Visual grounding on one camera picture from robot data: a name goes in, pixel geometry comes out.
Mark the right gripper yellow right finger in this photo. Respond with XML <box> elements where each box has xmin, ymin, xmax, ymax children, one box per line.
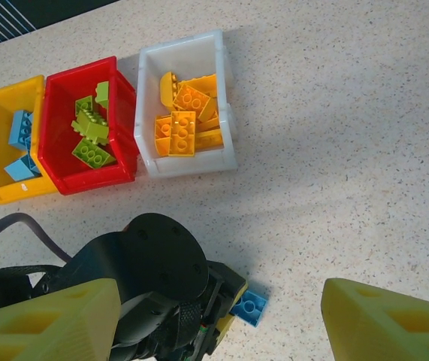
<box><xmin>319</xmin><ymin>277</ymin><xmax>429</xmax><ymax>361</ymax></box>

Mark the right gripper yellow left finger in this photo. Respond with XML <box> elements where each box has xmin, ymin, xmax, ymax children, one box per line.
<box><xmin>0</xmin><ymin>278</ymin><xmax>122</xmax><ymax>361</ymax></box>

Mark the blue two-by-four brick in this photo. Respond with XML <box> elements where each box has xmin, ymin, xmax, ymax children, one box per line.
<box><xmin>231</xmin><ymin>289</ymin><xmax>270</xmax><ymax>327</ymax></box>
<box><xmin>8</xmin><ymin>110</ymin><xmax>35</xmax><ymax>151</ymax></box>

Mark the white plastic bin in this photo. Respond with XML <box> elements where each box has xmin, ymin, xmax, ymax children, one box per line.
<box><xmin>133</xmin><ymin>29</ymin><xmax>238</xmax><ymax>180</ymax></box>

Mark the green two-by-four brick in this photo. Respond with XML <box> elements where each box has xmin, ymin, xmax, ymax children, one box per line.
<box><xmin>71</xmin><ymin>137</ymin><xmax>117</xmax><ymax>169</ymax></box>
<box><xmin>70</xmin><ymin>110</ymin><xmax>110</xmax><ymax>146</ymax></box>

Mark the orange two-by-four brick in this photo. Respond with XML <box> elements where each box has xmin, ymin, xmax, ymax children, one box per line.
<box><xmin>168</xmin><ymin>111</ymin><xmax>197</xmax><ymax>157</ymax></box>

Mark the long yellow brick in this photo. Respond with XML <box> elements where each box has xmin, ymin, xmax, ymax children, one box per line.
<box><xmin>194</xmin><ymin>127</ymin><xmax>225</xmax><ymax>150</ymax></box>

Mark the orange two-by-two brick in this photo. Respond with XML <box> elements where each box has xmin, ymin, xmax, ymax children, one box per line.
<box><xmin>172</xmin><ymin>83</ymin><xmax>211</xmax><ymax>114</ymax></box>
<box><xmin>154</xmin><ymin>115</ymin><xmax>173</xmax><ymax>156</ymax></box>

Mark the blue sloped brick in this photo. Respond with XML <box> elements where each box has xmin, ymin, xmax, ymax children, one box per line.
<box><xmin>3</xmin><ymin>153</ymin><xmax>42</xmax><ymax>184</ymax></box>

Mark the red plastic bin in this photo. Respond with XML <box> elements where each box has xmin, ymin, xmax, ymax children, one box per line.
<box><xmin>37</xmin><ymin>55</ymin><xmax>139</xmax><ymax>196</ymax></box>

